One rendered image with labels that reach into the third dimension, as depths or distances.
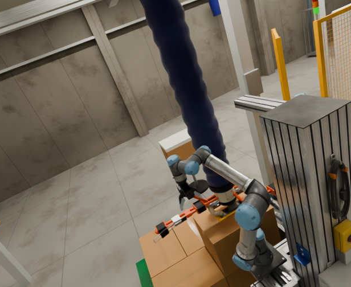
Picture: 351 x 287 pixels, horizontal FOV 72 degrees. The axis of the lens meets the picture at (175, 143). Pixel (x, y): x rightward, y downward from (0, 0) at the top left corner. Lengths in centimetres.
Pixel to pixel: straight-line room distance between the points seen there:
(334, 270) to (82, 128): 694
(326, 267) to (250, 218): 49
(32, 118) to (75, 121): 107
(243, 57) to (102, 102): 519
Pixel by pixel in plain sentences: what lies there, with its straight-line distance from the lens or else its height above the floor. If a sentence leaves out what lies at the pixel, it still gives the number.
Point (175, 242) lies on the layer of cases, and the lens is 282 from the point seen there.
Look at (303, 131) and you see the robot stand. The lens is 101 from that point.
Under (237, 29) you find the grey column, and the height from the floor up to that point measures 226.
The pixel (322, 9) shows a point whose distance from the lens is 511.
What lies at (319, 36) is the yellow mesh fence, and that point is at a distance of 300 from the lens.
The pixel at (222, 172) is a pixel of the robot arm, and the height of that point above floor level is 174.
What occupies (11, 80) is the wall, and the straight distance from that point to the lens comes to 760.
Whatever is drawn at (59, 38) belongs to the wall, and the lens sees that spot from 746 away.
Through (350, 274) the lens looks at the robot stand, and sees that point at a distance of 154.
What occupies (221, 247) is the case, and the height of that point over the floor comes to 86.
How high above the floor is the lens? 249
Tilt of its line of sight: 24 degrees down
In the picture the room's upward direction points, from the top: 22 degrees counter-clockwise
